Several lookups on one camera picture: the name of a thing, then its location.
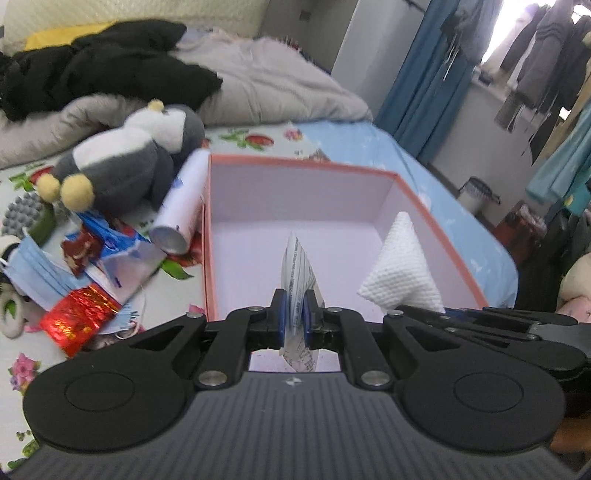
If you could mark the green massage hammer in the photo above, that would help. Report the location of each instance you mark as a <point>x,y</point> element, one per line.
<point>29,215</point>

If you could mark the fruit print mat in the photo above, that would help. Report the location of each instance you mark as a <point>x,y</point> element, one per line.
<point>174,288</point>

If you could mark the light blue bed sheet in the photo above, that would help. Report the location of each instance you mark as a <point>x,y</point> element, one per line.
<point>363,144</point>

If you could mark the cream padded headboard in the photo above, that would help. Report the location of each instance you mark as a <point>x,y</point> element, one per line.
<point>23,18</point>

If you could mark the red foil wrapper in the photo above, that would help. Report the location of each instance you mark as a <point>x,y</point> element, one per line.
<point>76,318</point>

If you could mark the blue face mask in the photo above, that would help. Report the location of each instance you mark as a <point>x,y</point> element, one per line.
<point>40,279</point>

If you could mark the blue plastic snack bag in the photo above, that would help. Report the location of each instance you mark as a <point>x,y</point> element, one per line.
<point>120,262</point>

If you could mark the blue curtain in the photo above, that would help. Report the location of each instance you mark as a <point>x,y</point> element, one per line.
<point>423,103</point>

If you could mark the clear printed plastic packet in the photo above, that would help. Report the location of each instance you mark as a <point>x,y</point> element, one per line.
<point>297,277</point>

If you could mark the white paper towel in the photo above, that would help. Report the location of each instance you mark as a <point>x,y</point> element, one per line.
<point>401,275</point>

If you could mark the small panda plush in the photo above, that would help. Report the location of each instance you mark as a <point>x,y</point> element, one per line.
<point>15,306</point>

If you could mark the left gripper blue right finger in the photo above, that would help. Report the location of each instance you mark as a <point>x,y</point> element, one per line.
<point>346,333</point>

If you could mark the black puffer jacket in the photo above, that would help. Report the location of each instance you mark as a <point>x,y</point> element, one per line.
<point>130,59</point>

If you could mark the hanging clothes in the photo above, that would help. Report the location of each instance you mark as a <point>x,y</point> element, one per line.
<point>504,132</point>

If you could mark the yellow pillow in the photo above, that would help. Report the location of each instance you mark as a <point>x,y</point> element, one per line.
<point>62,36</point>

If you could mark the grey wardrobe cabinet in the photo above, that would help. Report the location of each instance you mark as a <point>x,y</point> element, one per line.
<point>327,32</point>

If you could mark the white mesh waste bin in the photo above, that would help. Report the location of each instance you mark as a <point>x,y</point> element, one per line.
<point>475,194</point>

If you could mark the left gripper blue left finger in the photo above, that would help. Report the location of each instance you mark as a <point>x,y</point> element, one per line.
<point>228,344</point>

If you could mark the grey duvet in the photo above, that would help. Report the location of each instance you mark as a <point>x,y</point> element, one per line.
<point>264,81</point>

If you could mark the grey white penguin plush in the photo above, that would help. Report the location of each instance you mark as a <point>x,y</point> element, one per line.
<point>114,171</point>

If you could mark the orange cardboard storage box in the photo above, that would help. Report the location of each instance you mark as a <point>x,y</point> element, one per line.
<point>341,214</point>

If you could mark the white spray can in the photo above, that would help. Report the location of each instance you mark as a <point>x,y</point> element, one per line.
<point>179,215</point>

